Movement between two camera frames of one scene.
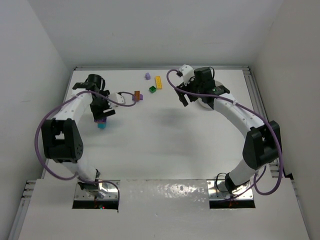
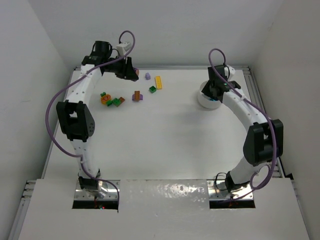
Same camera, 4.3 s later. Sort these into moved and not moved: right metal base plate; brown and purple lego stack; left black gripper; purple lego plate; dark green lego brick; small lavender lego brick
Moved: purple lego plate; left black gripper
Not moved: right metal base plate; small lavender lego brick; dark green lego brick; brown and purple lego stack
